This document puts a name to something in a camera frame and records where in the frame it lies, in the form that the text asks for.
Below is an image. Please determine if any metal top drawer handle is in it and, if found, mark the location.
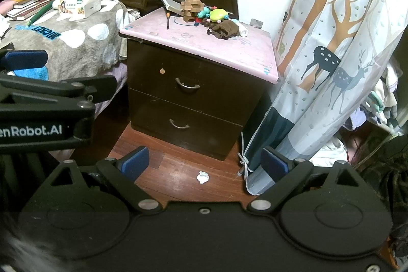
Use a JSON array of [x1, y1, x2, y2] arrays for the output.
[[175, 77, 200, 90]]

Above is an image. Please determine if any metal drawer handle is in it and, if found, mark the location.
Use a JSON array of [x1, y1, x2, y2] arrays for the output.
[[169, 118, 191, 131], [175, 77, 200, 90]]

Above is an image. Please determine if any brown drawstring pouch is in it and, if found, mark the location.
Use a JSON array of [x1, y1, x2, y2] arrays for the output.
[[207, 20, 239, 40]]

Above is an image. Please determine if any wooden interlocking puzzle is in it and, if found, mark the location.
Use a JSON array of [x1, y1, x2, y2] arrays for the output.
[[181, 0, 205, 22]]

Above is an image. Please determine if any stack of books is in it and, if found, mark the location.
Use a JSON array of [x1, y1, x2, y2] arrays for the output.
[[7, 0, 54, 21]]

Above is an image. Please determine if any grey polka dot blanket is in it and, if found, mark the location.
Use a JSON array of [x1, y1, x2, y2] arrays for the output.
[[1, 0, 140, 81]]

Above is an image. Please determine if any green pen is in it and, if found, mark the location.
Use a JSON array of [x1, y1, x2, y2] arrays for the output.
[[28, 1, 53, 26]]

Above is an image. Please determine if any crumpled white paper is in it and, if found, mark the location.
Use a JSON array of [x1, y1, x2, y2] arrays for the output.
[[196, 171, 210, 184]]

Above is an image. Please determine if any tissue pack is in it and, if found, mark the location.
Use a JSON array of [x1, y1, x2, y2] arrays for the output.
[[53, 0, 102, 19]]

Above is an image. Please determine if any dark wooden nightstand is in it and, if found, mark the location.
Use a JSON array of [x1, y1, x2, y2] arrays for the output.
[[120, 5, 279, 162]]

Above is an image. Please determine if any pile of clothes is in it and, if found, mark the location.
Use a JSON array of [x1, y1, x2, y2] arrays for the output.
[[343, 60, 403, 135]]

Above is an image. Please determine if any pink nightstand top mat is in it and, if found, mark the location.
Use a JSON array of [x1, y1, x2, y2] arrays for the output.
[[120, 8, 278, 84]]

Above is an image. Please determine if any yellow-green round toy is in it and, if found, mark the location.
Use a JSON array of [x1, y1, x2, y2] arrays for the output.
[[208, 8, 229, 23]]

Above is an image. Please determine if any deer print curtain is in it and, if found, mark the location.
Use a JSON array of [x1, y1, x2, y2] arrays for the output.
[[240, 0, 407, 195]]

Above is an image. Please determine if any teal toy figure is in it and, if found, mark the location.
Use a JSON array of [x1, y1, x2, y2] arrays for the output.
[[197, 7, 210, 19]]

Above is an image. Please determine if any metal bottom drawer handle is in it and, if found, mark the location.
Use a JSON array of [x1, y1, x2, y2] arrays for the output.
[[169, 118, 191, 131]]

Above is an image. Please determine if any orange-handled screwdriver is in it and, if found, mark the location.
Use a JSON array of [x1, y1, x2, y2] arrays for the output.
[[166, 12, 171, 30]]

